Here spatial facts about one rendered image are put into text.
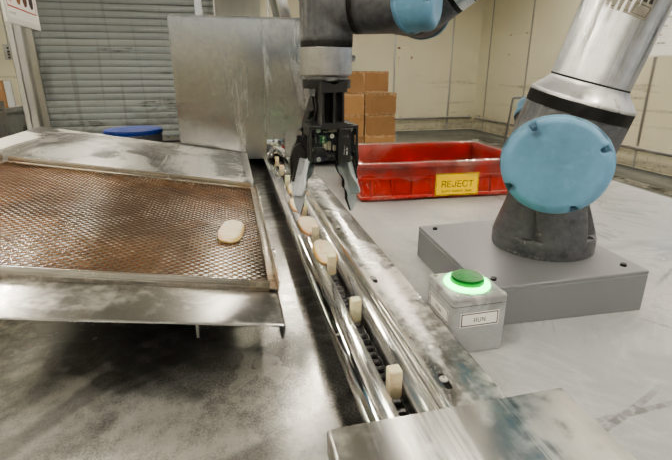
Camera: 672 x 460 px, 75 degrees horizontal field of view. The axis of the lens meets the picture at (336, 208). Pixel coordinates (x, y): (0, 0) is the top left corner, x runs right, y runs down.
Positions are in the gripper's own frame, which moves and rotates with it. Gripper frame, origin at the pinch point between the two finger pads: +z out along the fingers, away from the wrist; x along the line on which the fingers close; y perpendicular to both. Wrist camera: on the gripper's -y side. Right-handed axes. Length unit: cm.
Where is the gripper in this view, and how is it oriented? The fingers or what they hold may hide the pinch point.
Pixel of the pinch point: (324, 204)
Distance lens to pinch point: 72.5
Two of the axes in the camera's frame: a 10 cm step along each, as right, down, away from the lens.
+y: 2.3, 3.0, -9.3
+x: 9.7, -0.7, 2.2
